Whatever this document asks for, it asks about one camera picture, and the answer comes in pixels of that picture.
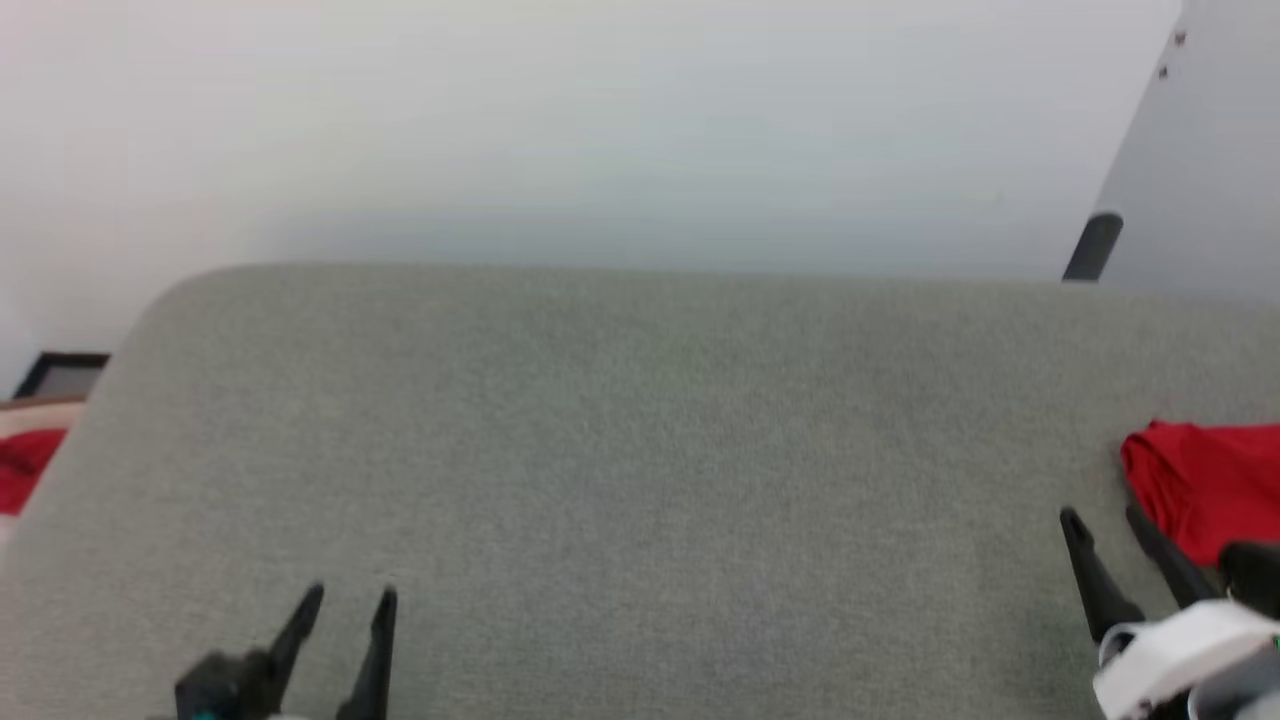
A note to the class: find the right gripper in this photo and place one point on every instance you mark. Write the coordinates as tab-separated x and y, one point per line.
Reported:
1180	645

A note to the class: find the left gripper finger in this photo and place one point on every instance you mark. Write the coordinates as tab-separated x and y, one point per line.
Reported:
295	640
375	670

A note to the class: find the red Bulls basketball jersey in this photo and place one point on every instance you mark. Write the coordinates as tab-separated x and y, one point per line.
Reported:
1210	480

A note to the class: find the red cloth in basket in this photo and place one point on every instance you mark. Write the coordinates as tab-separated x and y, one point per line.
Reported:
25	465

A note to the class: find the beige laundry basket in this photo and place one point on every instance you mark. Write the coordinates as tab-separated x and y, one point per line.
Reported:
20	415

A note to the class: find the grey panel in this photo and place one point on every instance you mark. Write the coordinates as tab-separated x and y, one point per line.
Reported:
1210	150

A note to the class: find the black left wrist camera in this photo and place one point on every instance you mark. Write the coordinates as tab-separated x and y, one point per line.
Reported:
220	685

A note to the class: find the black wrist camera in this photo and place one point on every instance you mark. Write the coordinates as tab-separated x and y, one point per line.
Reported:
1255	575
220	685

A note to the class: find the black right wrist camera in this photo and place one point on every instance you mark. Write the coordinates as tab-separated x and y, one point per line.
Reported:
1255	575

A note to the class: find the dark grey post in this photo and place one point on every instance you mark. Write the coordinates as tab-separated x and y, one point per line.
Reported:
1092	248

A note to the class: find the black picture frame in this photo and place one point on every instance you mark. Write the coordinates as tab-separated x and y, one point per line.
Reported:
40	372

